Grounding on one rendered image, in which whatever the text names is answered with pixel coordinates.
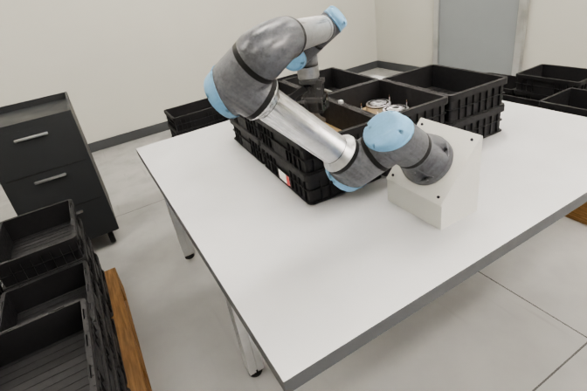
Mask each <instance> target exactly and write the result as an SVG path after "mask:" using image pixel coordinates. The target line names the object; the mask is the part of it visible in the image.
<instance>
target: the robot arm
mask: <svg viewBox="0 0 587 391"><path fill-rule="evenodd" d="M346 25H347V20H346V18H345V16H343V14H342V13H341V12H340V11H339V10H338V9H337V8H336V7H335V6H333V5H331V6H329V7H328V8H327V9H326V10H325V11H323V13H322V14H321V15H319V16H313V17H304V18H297V19H296V18H295V17H289V16H284V17H275V18H272V19H269V20H267V21H265V22H263V23H260V24H257V25H255V26H253V27H252V28H251V29H249V30H248V31H246V32H245V33H243V34H242V35H241V36H240V37H239V38H238V39H237V41H236V42H235V44H234V45H233V46H232V47H231V48H230V49H229V50H228V52H227V53H226V54H225V55H224V56H223V57H222V58H221V59H220V60H219V61H218V62H217V63H216V64H215V65H214V66H213V67H212V68H211V71H210V72H209V73H208V75H207V76H206V77H205V79H204V92H205V94H206V97H207V98H208V101H209V102H210V103H211V105H212V106H213V107H214V108H215V109H216V110H217V111H218V112H219V113H220V114H222V115H223V116H224V117H226V118H229V119H231V118H233V119H234V118H237V117H238V116H239V115H240V114H241V115H243V116H244V117H246V118H247V119H248V120H256V119H260V120H262V121H263V122H265V123H266V124H267V125H269V126H270V127H272V128H274V129H275V130H277V131H278V132H280V133H281V134H283V135H285V136H286V137H287V138H288V139H290V140H291V141H293V142H295V143H296V144H298V145H299V146H301V147H303V148H304V149H306V150H307V151H308V152H310V153H311V154H313V155H315V156H316V157H318V158H319V159H321V160H322V161H323V163H324V167H325V169H326V173H327V176H328V178H329V180H330V181H332V182H333V184H334V185H335V186H336V187H337V188H339V189H341V190H344V191H348V192H352V191H355V190H357V189H359V188H362V187H364V186H365V185H366V184H367V183H368V182H370V181H372V180H373V179H375V178H376V177H378V176H379V175H380V174H382V173H384V172H385V171H387V170H388V169H390V168H392V167H393V166H395V165H398V166H399V167H400V168H401V169H402V171H403V173H404V175H405V176H406V177H407V178H408V179H409V180H410V181H412V182H414V183H416V184H417V185H430V184H433V183H435V182H437V181H439V180H440V179H442V178H443V177H444V176H445V175H446V173H447V172H448V171H449V169H450V167H451V166H452V160H453V151H452V147H451V145H450V143H449V142H448V141H446V140H445V139H444V138H442V137H441V136H438V135H436V134H428V133H426V132H425V131H424V130H422V129H421V128H420V127H418V126H417V125H416V124H414V123H413V122H412V121H411V120H410V119H409V118H408V117H406V116H404V115H402V114H401V113H399V112H396V111H384V112H381V113H379V114H377V115H375V116H374V117H373V118H372V119H371V120H370V121H369V122H368V123H367V125H368V126H367V127H365V128H364V130H363V136H362V137H361V138H359V139H358V140H357V139H356V138H354V137H353V136H352V135H349V134H345V135H340V134H339V133H337V132H336V131H335V130H334V129H333V128H331V127H330V126H328V125H327V124H326V123H325V122H326V119H325V118H324V117H322V116H320V115H319V113H324V112H325V111H326V109H327V108H328V107H329V102H328V93H327V92H325V91H324V82H325V78H320V77H319V76H320V73H319V65H318V57H317V54H318V53H319V52H320V51H321V50H322V49H323V48H324V47H325V46H326V45H327V44H328V43H329V42H330V41H331V40H332V39H333V38H335V37H336V36H337V35H338V34H339V33H341V32H342V30H343V29H344V28H345V27H346ZM285 68H286V69H287V70H289V71H292V72H296V71H297V75H298V79H299V83H300V85H303V86H302V87H300V88H299V89H297V90H296V91H294V92H293V93H291V94H288V95H286V94H284V93H283V92H282V91H281V90H279V87H278V81H277V79H276V78H277V77H278V76H279V75H280V74H281V73H282V72H283V71H284V70H285ZM303 93H304V94H303ZM302 94H303V95H302ZM301 95H302V96H301ZM300 96H301V101H300V104H298V103H297V102H295V101H294V100H295V99H297V98H299V97H300Z"/></svg>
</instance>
